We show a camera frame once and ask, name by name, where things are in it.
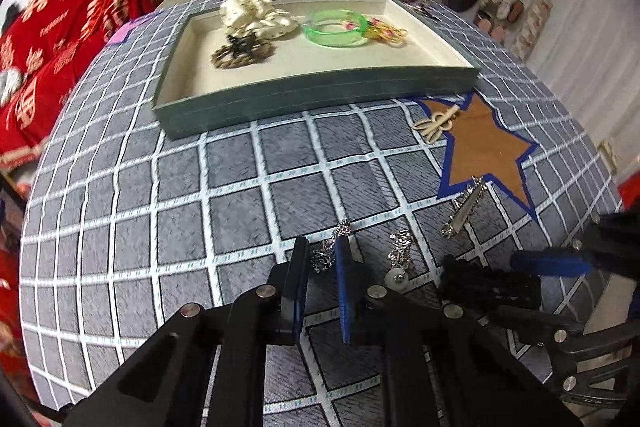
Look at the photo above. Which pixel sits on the grey tray with cream inside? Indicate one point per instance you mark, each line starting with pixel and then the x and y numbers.
pixel 325 57

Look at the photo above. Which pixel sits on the large black hair clip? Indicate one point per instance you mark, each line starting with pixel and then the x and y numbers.
pixel 490 282

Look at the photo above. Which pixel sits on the red printed sofa cover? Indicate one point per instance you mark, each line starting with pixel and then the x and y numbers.
pixel 60 37

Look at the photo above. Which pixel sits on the silver duckbill hair clip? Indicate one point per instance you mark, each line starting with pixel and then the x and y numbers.
pixel 462 212

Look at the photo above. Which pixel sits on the pink star marker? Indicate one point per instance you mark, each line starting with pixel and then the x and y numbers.
pixel 122 34

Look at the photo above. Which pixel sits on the crumpled grey clothes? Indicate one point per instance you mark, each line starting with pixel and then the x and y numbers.
pixel 9 84

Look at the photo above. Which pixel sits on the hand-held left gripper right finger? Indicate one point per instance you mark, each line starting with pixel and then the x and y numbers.
pixel 345 292

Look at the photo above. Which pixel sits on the small black claw clip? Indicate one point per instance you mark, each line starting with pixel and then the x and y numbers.
pixel 240 42

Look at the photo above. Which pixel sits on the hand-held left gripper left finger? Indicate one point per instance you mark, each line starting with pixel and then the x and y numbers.
pixel 299 292

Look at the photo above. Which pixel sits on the beige hairpin set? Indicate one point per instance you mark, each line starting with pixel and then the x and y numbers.
pixel 435 124

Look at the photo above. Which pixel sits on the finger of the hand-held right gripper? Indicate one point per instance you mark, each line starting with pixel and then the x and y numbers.
pixel 565 332
pixel 550 263

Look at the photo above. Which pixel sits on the cream satin scrunchie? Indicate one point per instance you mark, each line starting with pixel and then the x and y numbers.
pixel 250 14

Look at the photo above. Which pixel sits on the floral patterned board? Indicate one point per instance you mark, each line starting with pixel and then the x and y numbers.
pixel 535 27

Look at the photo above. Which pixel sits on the row of slippers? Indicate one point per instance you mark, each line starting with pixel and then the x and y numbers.
pixel 500 12

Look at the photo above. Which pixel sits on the green plastic bangle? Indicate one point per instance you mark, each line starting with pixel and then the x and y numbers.
pixel 310 32

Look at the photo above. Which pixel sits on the brown star marker blue edge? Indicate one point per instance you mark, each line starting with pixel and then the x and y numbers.
pixel 490 147

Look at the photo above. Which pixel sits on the grey checked tablecloth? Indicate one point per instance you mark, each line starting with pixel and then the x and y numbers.
pixel 175 207

